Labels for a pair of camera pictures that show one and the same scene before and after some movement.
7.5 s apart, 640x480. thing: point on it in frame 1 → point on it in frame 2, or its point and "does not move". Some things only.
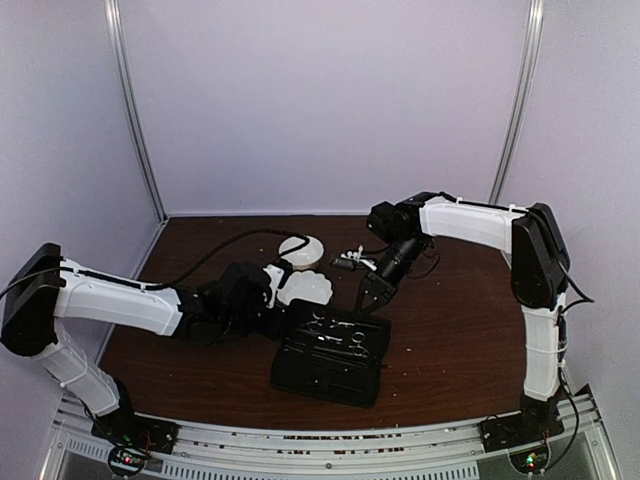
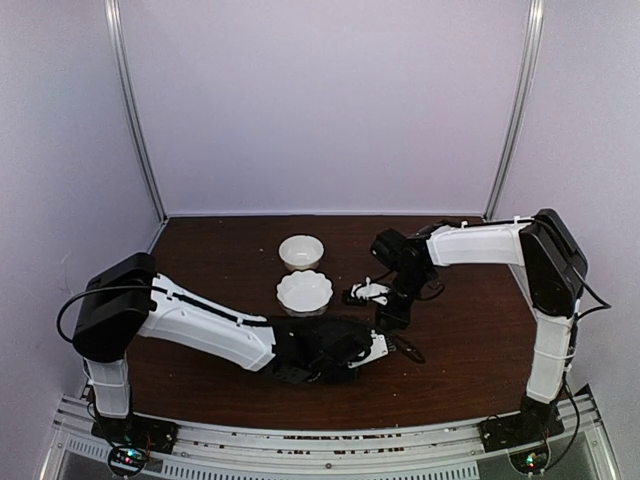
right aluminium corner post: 521,102 does not move
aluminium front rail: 578,450 does not move
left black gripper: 274,327 → 350,377
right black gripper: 379,287 → 399,318
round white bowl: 304,258 does not move
